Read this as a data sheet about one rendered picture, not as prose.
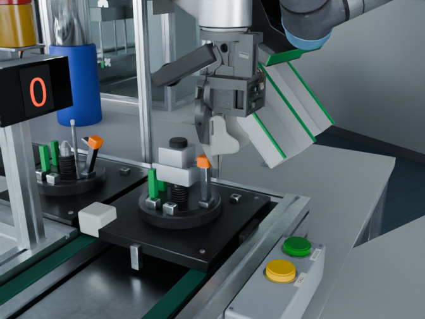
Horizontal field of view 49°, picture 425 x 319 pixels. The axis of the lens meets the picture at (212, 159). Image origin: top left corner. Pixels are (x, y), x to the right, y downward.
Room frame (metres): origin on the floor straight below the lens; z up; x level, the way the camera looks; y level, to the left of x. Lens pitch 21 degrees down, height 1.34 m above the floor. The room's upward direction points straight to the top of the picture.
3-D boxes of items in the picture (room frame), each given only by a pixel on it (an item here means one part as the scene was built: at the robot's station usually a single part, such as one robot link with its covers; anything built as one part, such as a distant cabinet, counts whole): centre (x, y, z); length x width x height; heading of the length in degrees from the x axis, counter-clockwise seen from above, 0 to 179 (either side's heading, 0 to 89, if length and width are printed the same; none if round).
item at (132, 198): (0.72, 0.06, 0.96); 0.24 x 0.24 x 0.02; 62
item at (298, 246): (0.61, -0.13, 0.96); 0.04 x 0.04 x 0.02
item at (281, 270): (0.54, -0.09, 0.96); 0.04 x 0.04 x 0.02
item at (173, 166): (0.73, 0.06, 1.06); 0.08 x 0.04 x 0.07; 61
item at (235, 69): (0.68, -0.02, 1.21); 0.09 x 0.08 x 0.12; 62
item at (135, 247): (0.61, 0.12, 0.95); 0.01 x 0.01 x 0.04; 62
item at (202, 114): (0.67, 0.01, 1.15); 0.05 x 0.02 x 0.09; 152
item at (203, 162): (0.70, 0.02, 1.04); 0.04 x 0.02 x 0.08; 62
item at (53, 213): (0.84, 0.28, 1.01); 0.24 x 0.24 x 0.13; 62
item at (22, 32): (0.61, 0.25, 1.28); 0.05 x 0.05 x 0.05
